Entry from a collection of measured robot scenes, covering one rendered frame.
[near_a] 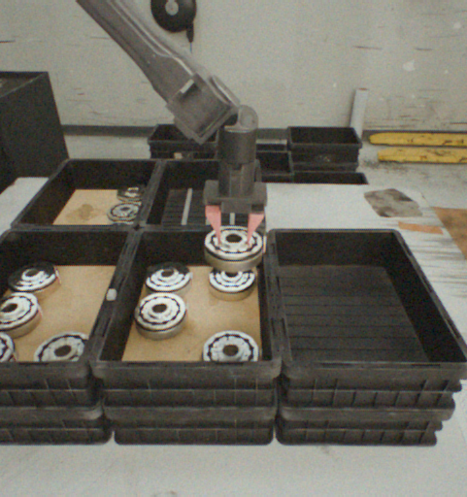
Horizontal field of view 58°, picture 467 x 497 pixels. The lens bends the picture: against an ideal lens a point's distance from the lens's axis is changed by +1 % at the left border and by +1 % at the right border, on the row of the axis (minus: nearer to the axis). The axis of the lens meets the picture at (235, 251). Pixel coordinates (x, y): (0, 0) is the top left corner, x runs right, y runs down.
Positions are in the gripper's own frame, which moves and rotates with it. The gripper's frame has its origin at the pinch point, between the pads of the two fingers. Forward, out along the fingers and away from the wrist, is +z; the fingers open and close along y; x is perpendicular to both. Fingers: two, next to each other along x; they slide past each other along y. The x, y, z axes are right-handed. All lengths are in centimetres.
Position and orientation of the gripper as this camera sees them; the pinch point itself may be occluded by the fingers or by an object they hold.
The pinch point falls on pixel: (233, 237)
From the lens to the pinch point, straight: 72.3
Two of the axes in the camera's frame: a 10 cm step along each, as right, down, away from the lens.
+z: -0.4, 8.3, 5.6
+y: -10.0, -0.4, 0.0
